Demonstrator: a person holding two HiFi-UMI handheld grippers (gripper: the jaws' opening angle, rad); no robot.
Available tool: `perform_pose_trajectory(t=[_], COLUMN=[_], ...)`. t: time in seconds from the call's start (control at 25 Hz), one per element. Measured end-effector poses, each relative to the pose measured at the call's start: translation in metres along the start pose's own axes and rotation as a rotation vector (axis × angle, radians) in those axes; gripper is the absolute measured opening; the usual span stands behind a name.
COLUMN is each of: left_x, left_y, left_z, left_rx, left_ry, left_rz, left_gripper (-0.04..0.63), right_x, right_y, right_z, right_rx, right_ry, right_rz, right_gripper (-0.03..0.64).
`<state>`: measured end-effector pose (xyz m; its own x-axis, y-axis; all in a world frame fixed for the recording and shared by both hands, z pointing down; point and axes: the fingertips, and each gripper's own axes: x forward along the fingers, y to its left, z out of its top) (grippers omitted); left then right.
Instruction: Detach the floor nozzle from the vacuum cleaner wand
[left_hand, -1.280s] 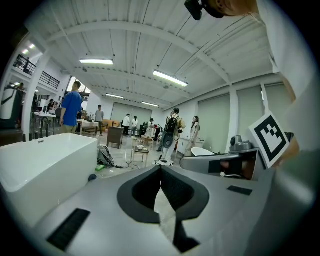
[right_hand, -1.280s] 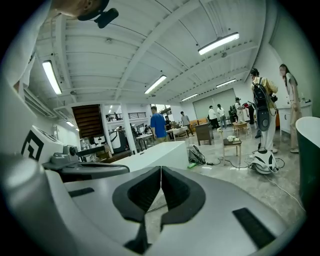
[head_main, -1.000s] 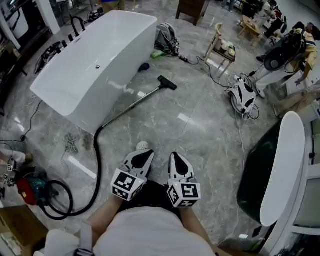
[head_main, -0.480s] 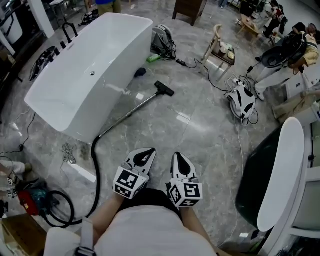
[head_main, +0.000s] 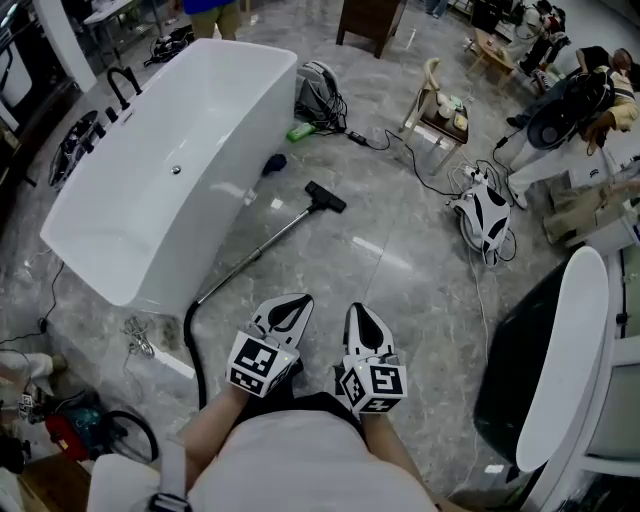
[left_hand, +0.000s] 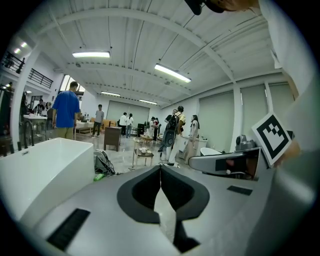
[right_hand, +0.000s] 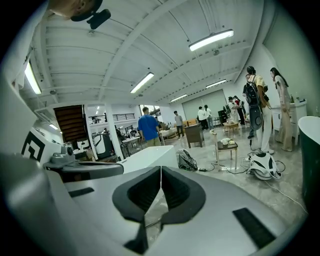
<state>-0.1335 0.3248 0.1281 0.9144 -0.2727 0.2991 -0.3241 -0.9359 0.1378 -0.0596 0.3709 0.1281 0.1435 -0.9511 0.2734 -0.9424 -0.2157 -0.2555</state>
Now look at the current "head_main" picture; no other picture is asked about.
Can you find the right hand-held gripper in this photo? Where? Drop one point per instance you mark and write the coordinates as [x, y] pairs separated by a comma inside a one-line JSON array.
[[375, 382]]

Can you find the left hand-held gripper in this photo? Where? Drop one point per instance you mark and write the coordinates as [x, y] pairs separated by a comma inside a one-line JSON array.
[[260, 362]]

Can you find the metal vacuum cleaner wand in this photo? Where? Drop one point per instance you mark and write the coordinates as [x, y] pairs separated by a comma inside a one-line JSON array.
[[260, 250]]

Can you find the black floor nozzle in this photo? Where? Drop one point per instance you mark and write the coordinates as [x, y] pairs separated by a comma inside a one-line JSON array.
[[327, 196]]

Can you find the person's left forearm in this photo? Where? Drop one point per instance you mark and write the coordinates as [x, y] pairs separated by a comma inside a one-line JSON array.
[[210, 425]]

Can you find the person's right forearm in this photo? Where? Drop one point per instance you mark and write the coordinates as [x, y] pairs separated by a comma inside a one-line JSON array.
[[387, 440]]

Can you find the red teal vacuum cleaner body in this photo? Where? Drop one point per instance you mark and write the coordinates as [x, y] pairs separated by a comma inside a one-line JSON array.
[[75, 430]]

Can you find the person's black shorts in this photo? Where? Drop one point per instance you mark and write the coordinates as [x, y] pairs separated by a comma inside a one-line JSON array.
[[310, 405]]

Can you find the white block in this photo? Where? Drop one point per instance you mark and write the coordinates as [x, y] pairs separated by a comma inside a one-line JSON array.
[[172, 362]]

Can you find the person's white shirt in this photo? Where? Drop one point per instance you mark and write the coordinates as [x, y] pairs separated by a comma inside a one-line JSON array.
[[295, 470]]

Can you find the dark blue cloth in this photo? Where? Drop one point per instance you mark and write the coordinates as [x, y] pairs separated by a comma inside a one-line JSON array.
[[275, 164]]

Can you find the black tub with white rim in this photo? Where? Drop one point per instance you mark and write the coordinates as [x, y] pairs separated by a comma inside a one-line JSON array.
[[540, 360]]

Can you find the green packet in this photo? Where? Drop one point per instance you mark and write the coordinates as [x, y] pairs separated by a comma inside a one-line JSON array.
[[301, 131]]

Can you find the white bathtub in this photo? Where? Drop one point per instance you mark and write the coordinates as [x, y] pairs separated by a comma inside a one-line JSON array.
[[165, 170]]

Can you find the black power adapter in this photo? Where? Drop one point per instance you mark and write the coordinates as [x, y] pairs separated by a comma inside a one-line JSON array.
[[357, 137]]

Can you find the white power strip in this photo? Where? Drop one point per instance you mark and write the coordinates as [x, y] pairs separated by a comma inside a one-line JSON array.
[[475, 175]]

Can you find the grey bag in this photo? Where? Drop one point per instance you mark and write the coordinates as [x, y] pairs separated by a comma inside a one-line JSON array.
[[315, 90]]

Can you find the beige chair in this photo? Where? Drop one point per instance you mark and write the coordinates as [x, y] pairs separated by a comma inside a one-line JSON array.
[[435, 115]]

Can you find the cardboard box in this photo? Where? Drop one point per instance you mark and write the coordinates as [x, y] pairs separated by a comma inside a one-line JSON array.
[[580, 212]]

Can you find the white bowl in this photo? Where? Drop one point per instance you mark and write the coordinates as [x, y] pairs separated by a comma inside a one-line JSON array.
[[442, 102]]

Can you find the pale green box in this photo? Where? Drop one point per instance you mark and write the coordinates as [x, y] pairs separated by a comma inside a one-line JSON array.
[[457, 105]]

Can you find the white appliance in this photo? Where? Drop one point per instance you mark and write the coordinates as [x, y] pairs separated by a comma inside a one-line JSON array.
[[615, 410]]

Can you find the open black case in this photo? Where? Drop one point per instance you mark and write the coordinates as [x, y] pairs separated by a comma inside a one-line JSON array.
[[75, 145]]

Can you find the black bathtub faucet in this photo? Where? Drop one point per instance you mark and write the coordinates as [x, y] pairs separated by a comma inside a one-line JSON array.
[[120, 85]]

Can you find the black bag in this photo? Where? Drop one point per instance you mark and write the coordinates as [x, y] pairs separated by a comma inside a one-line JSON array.
[[170, 45]]

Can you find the dark wooden cabinet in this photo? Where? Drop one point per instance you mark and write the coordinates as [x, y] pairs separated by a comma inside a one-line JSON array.
[[370, 22]]

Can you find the small wooden table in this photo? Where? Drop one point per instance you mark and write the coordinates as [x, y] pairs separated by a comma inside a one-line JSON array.
[[492, 52]]

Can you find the grey metal table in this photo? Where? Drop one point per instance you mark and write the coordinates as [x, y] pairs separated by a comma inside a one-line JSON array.
[[122, 20]]

